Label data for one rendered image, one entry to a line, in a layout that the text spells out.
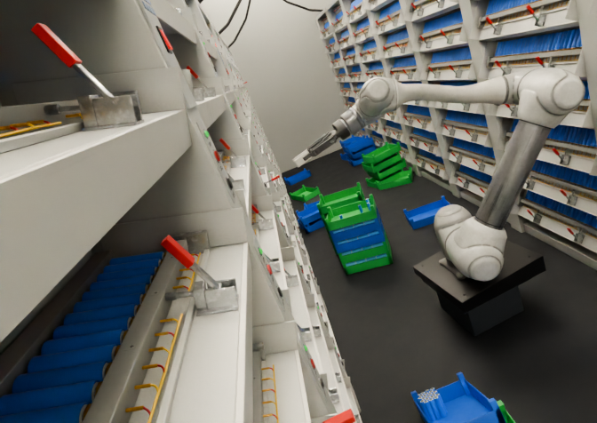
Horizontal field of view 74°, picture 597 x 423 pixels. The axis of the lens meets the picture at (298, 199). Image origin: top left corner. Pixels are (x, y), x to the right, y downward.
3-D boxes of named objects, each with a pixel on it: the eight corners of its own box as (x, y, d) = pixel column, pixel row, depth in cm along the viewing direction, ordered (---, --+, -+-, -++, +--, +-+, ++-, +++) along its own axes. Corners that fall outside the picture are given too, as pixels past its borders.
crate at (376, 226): (379, 215, 253) (376, 204, 251) (381, 229, 235) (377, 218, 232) (335, 227, 261) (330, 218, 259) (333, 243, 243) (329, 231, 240)
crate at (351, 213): (376, 204, 251) (371, 193, 248) (377, 218, 232) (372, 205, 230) (330, 218, 259) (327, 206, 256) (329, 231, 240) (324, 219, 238)
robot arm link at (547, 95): (475, 266, 161) (498, 296, 141) (437, 255, 161) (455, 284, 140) (567, 74, 136) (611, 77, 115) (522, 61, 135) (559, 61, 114)
